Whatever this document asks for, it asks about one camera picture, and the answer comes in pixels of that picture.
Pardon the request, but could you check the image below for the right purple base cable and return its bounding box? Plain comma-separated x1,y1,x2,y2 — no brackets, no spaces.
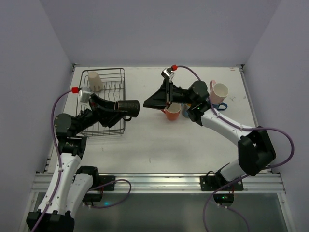
202,177,251,232

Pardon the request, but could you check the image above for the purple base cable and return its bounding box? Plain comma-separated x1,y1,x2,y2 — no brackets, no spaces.
202,177,251,232
83,178,132,209

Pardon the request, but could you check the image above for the black cup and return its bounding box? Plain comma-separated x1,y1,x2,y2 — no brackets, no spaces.
114,100,140,122

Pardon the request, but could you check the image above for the beige cup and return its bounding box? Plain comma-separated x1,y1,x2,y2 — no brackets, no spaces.
88,71,104,92

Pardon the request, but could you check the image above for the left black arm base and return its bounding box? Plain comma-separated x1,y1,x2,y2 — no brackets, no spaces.
81,174,116,203

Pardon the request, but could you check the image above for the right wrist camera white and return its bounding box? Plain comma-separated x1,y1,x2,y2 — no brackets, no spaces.
161,64,178,83

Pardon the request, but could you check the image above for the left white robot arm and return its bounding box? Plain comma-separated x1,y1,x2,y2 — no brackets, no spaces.
26,93,130,232

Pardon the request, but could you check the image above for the black wire dish rack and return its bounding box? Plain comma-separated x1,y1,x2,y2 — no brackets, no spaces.
79,68,126,138

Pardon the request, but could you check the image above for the dark blue mug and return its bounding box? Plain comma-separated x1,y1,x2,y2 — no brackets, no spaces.
212,102,228,111

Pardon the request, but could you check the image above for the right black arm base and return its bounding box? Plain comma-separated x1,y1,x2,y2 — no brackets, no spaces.
199,171,244,206

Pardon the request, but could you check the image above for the pink mug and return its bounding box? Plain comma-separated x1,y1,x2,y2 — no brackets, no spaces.
209,80,229,105

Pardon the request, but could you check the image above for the light blue handled cup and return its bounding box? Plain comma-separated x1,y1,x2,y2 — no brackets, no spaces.
181,104,191,118

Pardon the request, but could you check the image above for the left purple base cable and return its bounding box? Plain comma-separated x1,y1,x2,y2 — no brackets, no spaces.
83,178,132,209

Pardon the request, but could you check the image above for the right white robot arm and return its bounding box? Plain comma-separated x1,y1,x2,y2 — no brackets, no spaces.
143,80,276,190

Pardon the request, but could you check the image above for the orange mug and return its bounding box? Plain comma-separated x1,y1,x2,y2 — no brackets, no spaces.
161,103,182,121

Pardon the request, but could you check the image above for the aluminium mounting rail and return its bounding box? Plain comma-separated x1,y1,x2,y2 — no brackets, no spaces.
31,173,287,194

